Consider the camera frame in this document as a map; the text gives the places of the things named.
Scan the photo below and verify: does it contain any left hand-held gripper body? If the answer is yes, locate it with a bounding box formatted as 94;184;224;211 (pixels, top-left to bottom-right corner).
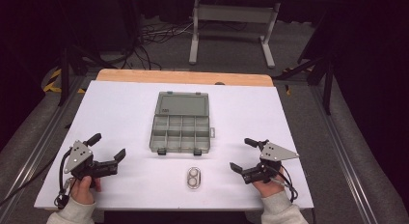
63;140;119;181

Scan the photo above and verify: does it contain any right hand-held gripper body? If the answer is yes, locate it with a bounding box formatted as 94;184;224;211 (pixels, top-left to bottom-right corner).
240;142;300;185

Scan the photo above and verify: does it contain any small clear two-cell case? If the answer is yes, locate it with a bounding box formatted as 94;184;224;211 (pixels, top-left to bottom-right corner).
185;166;203;190

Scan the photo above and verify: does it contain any clear plastic compartment organizer box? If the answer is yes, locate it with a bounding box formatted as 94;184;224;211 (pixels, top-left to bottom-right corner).
149;91;216;156

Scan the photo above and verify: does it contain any person's left hand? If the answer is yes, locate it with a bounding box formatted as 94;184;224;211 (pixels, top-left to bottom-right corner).
69;176;102;206

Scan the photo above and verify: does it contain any person's right hand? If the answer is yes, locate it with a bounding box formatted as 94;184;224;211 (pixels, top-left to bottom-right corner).
252;179;286;199

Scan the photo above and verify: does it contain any white table mat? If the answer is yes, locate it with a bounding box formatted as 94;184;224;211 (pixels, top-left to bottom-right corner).
33;80;314;212

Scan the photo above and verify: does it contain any yellow black hazard tape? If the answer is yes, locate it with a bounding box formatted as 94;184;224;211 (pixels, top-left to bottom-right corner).
42;68;87;95

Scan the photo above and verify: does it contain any black tripod stand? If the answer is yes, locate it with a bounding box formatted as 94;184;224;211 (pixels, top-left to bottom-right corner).
273;54;336;116
57;43;109;106

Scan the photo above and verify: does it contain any wooden table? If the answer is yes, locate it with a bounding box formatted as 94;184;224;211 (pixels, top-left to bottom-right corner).
95;69;275;88

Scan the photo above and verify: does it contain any left hand-held gripper black cable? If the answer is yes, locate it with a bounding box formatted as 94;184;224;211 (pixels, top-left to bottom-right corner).
53;148;74;210

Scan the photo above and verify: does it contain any hand-held gripper black cable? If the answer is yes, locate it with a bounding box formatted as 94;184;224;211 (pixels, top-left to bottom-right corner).
272;167;299;203
53;148;74;210

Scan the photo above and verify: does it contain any right hand-held gripper black cable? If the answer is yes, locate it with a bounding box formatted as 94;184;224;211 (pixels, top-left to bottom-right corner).
272;167;299;203

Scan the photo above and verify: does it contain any aluminium floor rail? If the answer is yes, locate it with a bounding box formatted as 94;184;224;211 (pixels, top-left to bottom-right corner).
310;85;379;224
0;73;88;215

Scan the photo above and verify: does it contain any bundle of floor cables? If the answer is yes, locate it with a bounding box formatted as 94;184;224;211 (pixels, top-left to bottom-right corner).
105;19;249;70

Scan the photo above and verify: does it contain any grey metal table frame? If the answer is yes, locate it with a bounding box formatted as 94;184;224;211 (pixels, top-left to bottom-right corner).
188;0;282;70

